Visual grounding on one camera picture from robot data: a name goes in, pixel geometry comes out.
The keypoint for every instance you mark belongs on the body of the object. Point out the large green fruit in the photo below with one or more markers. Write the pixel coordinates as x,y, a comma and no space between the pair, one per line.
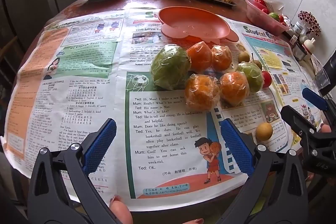
170,66

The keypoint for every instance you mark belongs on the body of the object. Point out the left hand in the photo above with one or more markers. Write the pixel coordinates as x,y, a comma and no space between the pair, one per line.
120,210

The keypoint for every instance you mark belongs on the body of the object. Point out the pink basin of tomatoes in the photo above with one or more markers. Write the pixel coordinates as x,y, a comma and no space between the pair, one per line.
261,19

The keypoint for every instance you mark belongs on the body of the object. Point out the white plastic bag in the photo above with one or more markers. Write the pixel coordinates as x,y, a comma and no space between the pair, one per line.
274,6

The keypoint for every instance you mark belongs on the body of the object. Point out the newspaper sheet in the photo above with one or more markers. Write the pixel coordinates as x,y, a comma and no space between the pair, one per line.
88,69
289,79

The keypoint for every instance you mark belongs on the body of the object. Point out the right hand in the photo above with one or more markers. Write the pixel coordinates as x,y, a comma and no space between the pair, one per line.
325,128

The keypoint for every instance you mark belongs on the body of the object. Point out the white pill bottle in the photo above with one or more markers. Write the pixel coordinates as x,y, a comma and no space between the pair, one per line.
298,28

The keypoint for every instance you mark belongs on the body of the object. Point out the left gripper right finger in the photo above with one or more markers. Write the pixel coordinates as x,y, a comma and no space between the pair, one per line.
287,201

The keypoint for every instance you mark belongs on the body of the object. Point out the small green fruit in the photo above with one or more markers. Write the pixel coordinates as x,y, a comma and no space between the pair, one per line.
253,75

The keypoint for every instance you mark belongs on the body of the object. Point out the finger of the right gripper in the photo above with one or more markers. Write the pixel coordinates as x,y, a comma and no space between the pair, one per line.
315,99
300,126

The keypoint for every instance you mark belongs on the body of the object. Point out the orange plastic fruit bowl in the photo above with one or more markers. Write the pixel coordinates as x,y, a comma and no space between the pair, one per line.
180,22

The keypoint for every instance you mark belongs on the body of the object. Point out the left newspaper sheet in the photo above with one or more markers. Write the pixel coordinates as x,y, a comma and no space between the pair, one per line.
88,69

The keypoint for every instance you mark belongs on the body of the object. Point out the red cherry tomato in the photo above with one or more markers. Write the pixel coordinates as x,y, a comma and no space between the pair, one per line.
267,79

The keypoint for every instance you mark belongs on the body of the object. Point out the brown longan with stem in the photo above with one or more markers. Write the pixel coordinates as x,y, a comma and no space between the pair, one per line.
256,62

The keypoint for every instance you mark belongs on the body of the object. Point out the right newspaper sheet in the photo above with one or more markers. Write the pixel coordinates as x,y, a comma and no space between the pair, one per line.
289,79

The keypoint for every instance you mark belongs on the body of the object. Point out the orange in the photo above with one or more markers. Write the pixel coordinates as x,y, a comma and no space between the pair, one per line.
201,92
221,58
200,56
234,88

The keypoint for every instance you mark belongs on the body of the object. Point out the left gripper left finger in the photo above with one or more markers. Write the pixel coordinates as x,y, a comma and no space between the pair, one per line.
49,201

